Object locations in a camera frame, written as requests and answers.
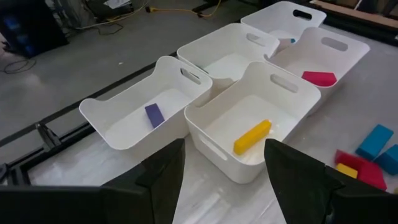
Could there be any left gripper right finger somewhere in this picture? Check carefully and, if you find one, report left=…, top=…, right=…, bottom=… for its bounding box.
left=264, top=139, right=345, bottom=224

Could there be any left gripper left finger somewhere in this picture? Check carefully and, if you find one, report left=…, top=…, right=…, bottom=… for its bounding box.
left=101, top=138, right=187, bottom=224

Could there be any long yellow wooden block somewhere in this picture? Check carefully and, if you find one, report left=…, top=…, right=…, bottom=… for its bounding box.
left=335, top=162, right=359, bottom=180
left=233, top=119, right=273, bottom=156

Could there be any long purple wooden block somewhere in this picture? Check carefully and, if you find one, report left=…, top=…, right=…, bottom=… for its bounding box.
left=144, top=103, right=165, bottom=129

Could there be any red wooden block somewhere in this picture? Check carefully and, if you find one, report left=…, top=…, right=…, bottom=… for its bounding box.
left=301, top=70, right=338, bottom=88
left=334, top=149, right=388, bottom=192

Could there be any blue wooden arch block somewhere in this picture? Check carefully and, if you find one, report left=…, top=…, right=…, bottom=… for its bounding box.
left=355, top=124, right=394, bottom=161

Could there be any white plastic bin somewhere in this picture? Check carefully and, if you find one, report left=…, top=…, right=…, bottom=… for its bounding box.
left=264, top=27, right=371, bottom=116
left=183, top=61, right=322, bottom=184
left=240, top=1, right=327, bottom=52
left=176, top=22, right=280, bottom=91
left=78, top=55, right=214, bottom=152

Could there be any white table mat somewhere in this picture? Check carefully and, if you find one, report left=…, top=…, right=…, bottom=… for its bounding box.
left=27, top=24, right=398, bottom=224

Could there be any black equipment case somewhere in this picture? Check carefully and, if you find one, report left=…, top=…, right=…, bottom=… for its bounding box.
left=0, top=0, right=70, bottom=59

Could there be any yellow floor cable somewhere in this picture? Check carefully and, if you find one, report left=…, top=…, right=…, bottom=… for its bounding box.
left=145, top=0, right=223, bottom=18

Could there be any black looped floor cable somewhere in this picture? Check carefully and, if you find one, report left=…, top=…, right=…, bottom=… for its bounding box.
left=0, top=57, right=37, bottom=75

